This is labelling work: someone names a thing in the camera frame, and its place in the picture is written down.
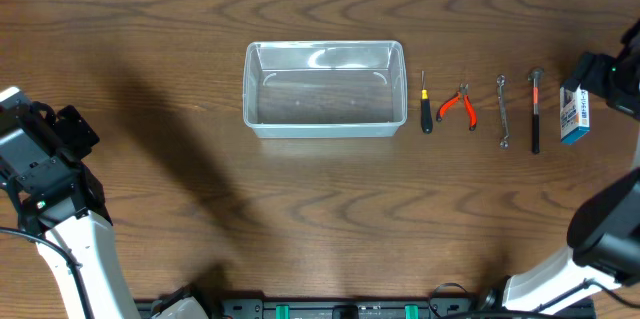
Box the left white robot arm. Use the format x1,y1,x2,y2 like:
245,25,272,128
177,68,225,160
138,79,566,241
1,87,140,318

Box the white blue small box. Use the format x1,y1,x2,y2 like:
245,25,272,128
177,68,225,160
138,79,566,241
560,87,590,145

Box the clear plastic container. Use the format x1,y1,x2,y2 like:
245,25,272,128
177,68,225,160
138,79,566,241
242,40,408,139

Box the silver double ended wrench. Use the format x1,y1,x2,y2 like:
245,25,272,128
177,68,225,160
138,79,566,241
496,74,510,149

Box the orange handled pliers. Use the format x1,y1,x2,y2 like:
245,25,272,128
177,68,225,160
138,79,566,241
435,83,479,132

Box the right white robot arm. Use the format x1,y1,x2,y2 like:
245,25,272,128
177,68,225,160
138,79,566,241
478,26,639,318

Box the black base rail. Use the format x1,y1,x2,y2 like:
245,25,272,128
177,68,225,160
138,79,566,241
134,296,596,319

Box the black orange hammer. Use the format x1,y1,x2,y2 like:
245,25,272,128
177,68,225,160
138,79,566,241
528,68,544,154

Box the black yellow screwdriver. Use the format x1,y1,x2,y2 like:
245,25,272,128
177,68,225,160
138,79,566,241
420,71,433,134

